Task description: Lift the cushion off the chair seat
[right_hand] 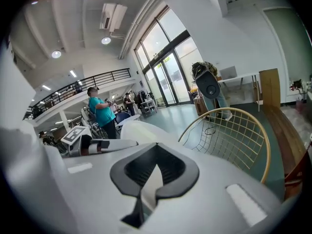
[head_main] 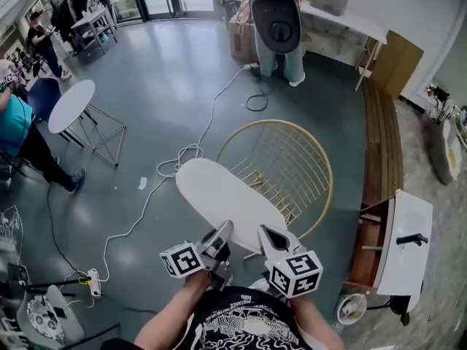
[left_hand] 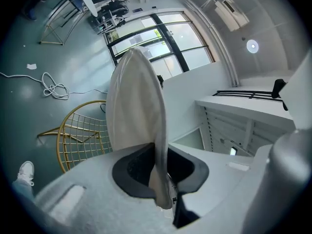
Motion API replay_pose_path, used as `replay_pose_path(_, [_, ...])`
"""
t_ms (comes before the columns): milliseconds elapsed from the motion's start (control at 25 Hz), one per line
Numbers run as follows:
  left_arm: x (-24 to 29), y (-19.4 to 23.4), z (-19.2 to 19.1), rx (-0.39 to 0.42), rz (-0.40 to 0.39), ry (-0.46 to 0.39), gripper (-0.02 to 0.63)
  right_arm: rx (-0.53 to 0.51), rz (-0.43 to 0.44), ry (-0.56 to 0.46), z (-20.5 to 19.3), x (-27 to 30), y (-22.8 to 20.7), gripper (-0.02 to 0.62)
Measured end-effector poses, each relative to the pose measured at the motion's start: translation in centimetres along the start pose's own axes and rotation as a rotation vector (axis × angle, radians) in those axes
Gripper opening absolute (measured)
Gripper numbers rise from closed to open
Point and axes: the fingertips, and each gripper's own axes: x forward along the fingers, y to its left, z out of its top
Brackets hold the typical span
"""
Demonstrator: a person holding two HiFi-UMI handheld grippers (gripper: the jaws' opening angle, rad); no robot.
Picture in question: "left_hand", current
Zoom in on white ceiling pipes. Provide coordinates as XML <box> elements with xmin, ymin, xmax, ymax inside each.
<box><xmin>177</xmin><ymin>0</ymin><xmax>241</xmax><ymax>87</ymax></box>

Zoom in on gold wire chair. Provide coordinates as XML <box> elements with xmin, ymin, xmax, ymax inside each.
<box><xmin>37</xmin><ymin>100</ymin><xmax>114</xmax><ymax>174</ymax></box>

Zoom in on person's white shoe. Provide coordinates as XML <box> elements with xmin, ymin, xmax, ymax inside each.
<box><xmin>18</xmin><ymin>160</ymin><xmax>35</xmax><ymax>187</ymax></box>

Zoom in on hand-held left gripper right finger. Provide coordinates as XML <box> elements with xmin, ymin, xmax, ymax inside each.
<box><xmin>167</xmin><ymin>142</ymin><xmax>273</xmax><ymax>234</ymax></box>

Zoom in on white power cable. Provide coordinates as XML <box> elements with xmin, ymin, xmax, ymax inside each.
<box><xmin>0</xmin><ymin>71</ymin><xmax>108</xmax><ymax>100</ymax></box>

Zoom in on white desk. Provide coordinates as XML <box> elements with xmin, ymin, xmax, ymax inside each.
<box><xmin>94</xmin><ymin>8</ymin><xmax>124</xmax><ymax>35</ymax></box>

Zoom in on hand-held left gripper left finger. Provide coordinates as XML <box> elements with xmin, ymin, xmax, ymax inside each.
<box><xmin>31</xmin><ymin>142</ymin><xmax>176</xmax><ymax>234</ymax></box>

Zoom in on person's blue jeans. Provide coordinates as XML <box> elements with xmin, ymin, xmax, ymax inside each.
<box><xmin>11</xmin><ymin>178</ymin><xmax>35</xmax><ymax>202</ymax></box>

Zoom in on round ceiling lamp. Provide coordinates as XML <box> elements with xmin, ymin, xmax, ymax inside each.
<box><xmin>246</xmin><ymin>39</ymin><xmax>259</xmax><ymax>54</ymax></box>

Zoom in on black framed glass door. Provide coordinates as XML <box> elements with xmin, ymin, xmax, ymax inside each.
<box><xmin>103</xmin><ymin>11</ymin><xmax>216</xmax><ymax>79</ymax></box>

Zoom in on white ceiling air conditioner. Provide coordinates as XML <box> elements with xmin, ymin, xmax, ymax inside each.
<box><xmin>214</xmin><ymin>0</ymin><xmax>251</xmax><ymax>33</ymax></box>

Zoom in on white round table gold base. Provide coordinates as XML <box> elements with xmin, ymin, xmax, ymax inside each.
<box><xmin>39</xmin><ymin>0</ymin><xmax>98</xmax><ymax>46</ymax></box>

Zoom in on black railing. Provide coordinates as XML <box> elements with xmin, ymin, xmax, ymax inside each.
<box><xmin>212</xmin><ymin>90</ymin><xmax>286</xmax><ymax>102</ymax></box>

